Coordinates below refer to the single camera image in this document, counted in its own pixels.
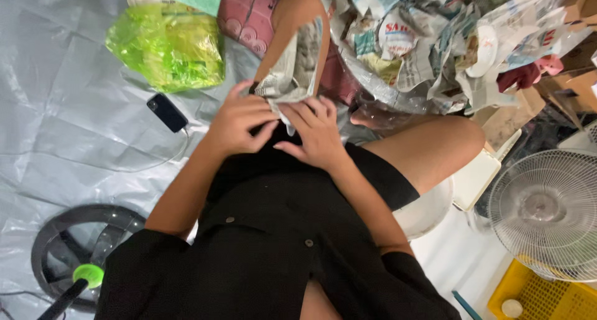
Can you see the person's left hand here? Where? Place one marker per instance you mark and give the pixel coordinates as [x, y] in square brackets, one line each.
[235, 121]

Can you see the person's right hand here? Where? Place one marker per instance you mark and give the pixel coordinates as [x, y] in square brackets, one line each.
[319, 140]

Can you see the person's left fingers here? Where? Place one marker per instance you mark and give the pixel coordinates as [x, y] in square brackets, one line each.
[261, 117]

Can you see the newspaper-wrapped item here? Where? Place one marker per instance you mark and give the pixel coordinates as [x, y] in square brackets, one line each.
[294, 66]

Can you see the black smartphone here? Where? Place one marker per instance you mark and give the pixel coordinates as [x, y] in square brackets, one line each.
[167, 113]

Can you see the pink patterned mat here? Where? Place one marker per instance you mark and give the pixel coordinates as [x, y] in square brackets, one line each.
[245, 17]

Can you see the person's left leg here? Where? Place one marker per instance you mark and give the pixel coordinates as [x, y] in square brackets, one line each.
[291, 17]

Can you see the person's leg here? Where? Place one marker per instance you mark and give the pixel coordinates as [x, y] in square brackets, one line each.
[291, 17]
[424, 145]

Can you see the clear plastic wrap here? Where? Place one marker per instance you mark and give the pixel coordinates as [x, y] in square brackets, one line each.
[373, 90]

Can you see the green plastic bag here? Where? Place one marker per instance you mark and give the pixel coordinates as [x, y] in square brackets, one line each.
[168, 49]

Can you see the person's black shirt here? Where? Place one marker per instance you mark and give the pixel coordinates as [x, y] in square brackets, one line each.
[266, 245]

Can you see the person's right leg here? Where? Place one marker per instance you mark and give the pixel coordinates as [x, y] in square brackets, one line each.
[424, 145]

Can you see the heap of crumpled newspapers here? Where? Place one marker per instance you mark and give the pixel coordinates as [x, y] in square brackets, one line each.
[419, 40]

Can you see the white plastic stool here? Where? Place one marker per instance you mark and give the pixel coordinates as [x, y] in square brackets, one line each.
[422, 215]

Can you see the grey plastic tarp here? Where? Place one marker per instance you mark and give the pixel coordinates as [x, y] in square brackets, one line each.
[65, 124]

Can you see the white flat board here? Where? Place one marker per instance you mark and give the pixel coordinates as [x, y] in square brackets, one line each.
[475, 177]

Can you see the white plate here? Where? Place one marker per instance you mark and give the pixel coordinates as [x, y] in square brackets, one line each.
[484, 49]

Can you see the green plastic knob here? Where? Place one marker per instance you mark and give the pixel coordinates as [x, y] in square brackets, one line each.
[88, 275]

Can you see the black round fan base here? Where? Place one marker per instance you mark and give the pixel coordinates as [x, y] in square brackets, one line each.
[51, 245]

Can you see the dark red cloth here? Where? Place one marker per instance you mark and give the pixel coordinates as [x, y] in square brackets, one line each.
[515, 77]

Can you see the black fan pole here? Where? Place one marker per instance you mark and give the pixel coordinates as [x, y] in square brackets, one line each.
[63, 302]

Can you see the black plastic bag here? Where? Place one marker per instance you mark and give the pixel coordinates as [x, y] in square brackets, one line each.
[536, 133]

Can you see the blue stick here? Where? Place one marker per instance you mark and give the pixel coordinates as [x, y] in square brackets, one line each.
[466, 306]

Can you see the pink cloth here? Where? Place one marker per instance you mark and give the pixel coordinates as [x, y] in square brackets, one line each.
[550, 64]

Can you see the white electric fan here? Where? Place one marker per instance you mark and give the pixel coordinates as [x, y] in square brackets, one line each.
[545, 212]

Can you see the white round lid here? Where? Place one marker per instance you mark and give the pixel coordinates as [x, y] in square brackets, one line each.
[512, 308]

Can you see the white plastic basket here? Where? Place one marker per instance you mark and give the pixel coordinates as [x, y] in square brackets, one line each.
[580, 140]

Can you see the yellow plastic crate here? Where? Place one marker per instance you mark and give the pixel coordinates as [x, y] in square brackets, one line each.
[545, 296]

